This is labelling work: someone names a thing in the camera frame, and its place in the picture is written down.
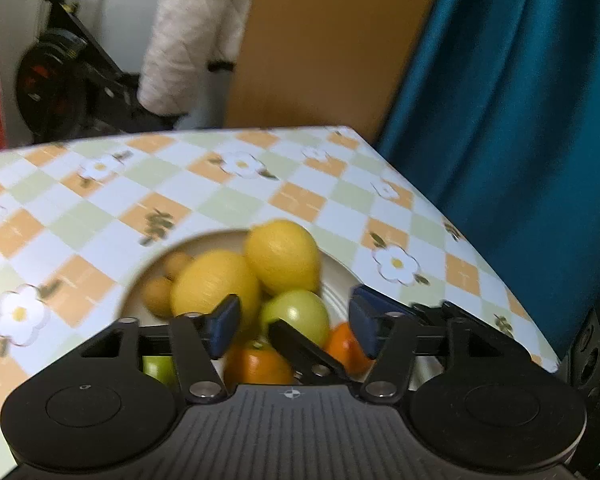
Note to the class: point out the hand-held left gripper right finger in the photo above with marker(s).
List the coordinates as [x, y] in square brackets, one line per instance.
[367, 320]

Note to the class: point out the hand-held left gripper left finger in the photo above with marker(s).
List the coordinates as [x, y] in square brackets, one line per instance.
[225, 322]

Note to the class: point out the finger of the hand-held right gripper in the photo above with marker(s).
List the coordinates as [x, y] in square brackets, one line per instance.
[300, 350]

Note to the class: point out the beige round plate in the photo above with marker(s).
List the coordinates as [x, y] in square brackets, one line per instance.
[336, 305]

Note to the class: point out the small orange tangerine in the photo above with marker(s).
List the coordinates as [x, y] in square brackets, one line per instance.
[347, 351]

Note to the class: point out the pale yellow-green apple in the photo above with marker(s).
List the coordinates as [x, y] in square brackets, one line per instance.
[295, 312]

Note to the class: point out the yellow lemon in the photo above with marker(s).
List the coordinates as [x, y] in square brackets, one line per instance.
[282, 257]
[215, 285]

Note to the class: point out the large yellow-orange orange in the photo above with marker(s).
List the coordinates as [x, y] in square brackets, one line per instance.
[257, 366]

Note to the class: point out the green apple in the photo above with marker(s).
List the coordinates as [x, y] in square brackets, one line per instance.
[157, 368]

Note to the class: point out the small tan longan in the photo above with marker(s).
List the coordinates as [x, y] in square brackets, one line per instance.
[176, 263]
[157, 297]

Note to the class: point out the checkered floral tablecloth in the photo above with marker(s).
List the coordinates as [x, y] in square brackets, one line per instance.
[130, 185]

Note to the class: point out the teal curtain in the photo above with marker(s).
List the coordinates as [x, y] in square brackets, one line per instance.
[505, 110]

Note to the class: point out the white quilted blanket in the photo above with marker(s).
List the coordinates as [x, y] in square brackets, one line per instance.
[190, 35]

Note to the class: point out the black exercise bike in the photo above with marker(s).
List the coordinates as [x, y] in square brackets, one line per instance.
[55, 75]

